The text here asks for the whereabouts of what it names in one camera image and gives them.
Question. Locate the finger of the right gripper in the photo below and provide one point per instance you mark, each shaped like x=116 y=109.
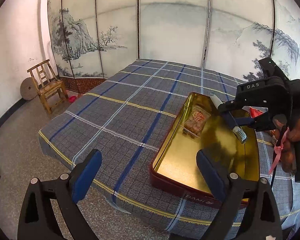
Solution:
x=264 y=122
x=236 y=104

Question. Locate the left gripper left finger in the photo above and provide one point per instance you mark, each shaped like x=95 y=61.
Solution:
x=37 y=219

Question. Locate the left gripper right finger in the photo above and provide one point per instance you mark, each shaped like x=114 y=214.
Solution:
x=261 y=218

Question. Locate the clear brown pastry packet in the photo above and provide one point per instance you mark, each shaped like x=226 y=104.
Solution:
x=195 y=122

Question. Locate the navy light-blue snack pack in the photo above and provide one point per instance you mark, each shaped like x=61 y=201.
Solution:
x=229 y=119

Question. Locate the red snack packet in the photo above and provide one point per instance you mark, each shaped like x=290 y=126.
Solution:
x=254 y=112

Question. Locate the right hand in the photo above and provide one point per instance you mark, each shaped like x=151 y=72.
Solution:
x=288 y=153

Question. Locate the pink ribbon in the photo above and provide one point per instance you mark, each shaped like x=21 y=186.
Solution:
x=278 y=149

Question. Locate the red gold toffee tin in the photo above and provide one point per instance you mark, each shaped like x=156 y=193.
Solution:
x=174 y=169

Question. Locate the plaid blue grey tablecloth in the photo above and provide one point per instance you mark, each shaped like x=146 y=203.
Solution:
x=127 y=118

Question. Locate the round stone millstone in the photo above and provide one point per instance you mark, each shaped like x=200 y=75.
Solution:
x=28 y=89

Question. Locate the small bamboo chair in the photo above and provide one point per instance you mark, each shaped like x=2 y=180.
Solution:
x=47 y=84

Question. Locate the painted folding screen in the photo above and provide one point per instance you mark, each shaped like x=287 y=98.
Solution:
x=92 y=40

